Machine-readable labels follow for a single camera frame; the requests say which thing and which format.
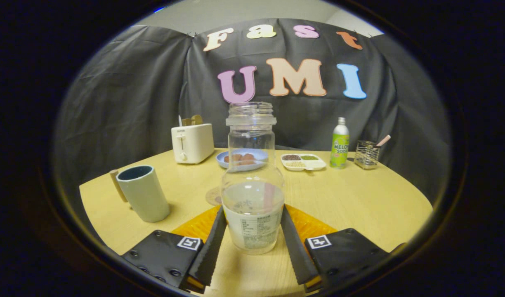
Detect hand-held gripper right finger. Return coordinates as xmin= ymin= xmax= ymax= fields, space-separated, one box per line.
xmin=280 ymin=204 xmax=406 ymax=293

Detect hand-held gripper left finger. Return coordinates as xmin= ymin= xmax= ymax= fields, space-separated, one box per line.
xmin=121 ymin=205 xmax=227 ymax=294

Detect round cork coaster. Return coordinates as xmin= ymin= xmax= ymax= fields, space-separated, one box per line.
xmin=206 ymin=186 xmax=224 ymax=206

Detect clear glass juice bottle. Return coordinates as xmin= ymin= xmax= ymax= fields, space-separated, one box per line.
xmin=221 ymin=102 xmax=285 ymax=255

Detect pale green cup wooden handle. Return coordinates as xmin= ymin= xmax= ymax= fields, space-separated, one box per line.
xmin=109 ymin=165 xmax=170 ymax=223

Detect green soda bottle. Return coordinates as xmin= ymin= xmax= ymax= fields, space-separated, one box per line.
xmin=330 ymin=117 xmax=350 ymax=169

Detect wooden table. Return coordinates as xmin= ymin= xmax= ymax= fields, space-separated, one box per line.
xmin=79 ymin=148 xmax=434 ymax=297

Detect white divided dish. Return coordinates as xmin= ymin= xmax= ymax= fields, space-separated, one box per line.
xmin=281 ymin=153 xmax=327 ymax=172

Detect blue plate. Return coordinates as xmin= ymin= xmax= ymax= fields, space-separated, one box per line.
xmin=216 ymin=148 xmax=269 ymax=172

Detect brown food pieces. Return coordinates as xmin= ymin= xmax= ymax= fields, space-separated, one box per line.
xmin=224 ymin=153 xmax=256 ymax=166

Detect white toaster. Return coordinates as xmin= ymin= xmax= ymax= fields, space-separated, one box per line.
xmin=171 ymin=123 xmax=215 ymax=165

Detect wire mesh holder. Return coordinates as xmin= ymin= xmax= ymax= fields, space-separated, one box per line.
xmin=354 ymin=140 xmax=380 ymax=170

